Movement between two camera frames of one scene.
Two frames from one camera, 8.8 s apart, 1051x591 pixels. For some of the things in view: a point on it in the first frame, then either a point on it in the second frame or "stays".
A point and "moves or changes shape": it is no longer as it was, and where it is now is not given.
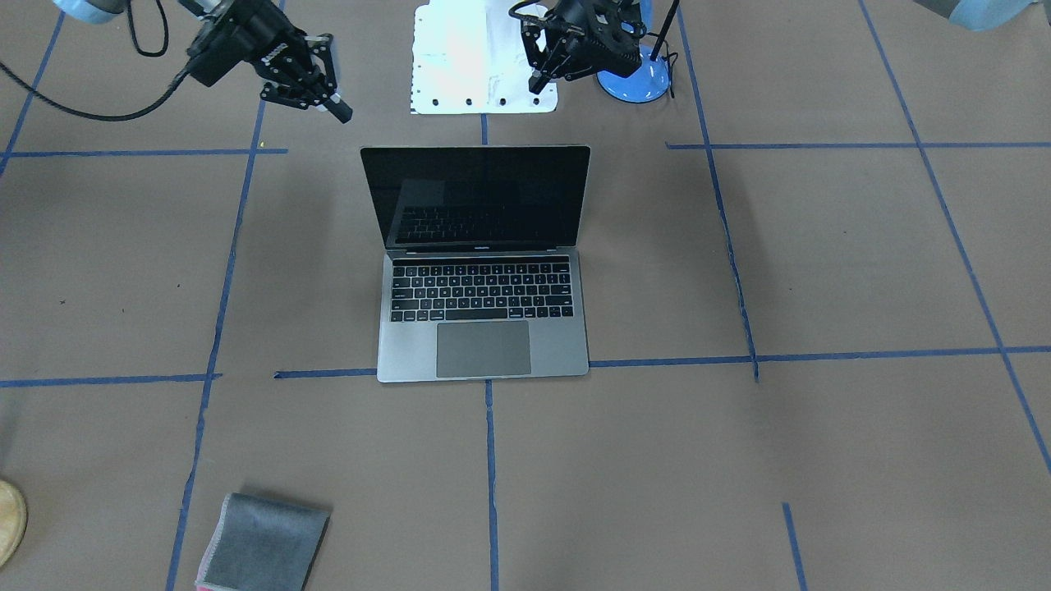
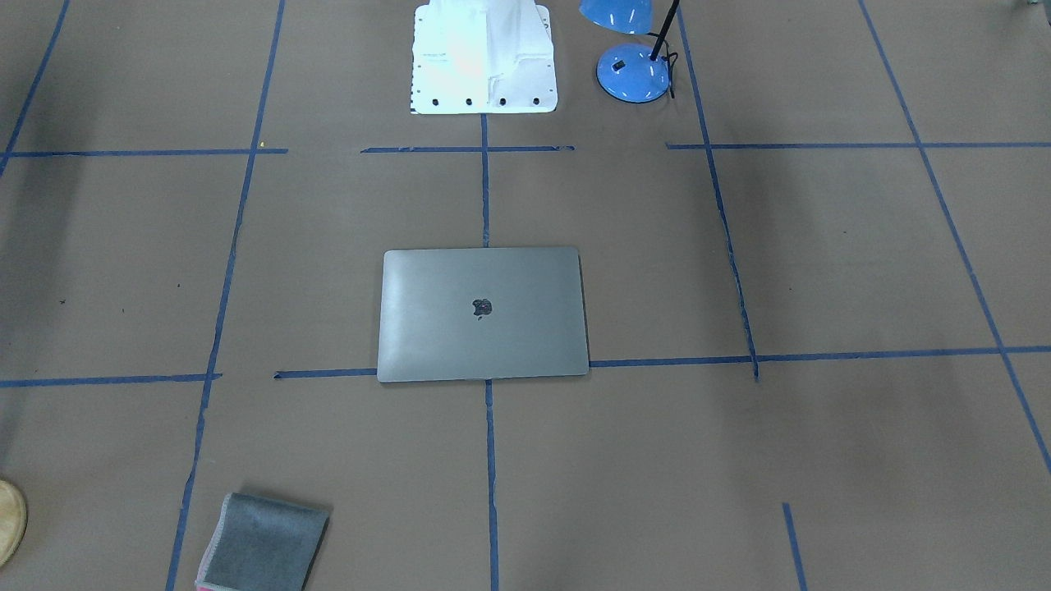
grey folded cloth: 263,543 stays
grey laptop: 482,275 moves or changes shape
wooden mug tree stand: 13,519 stays
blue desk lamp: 651,81 stays
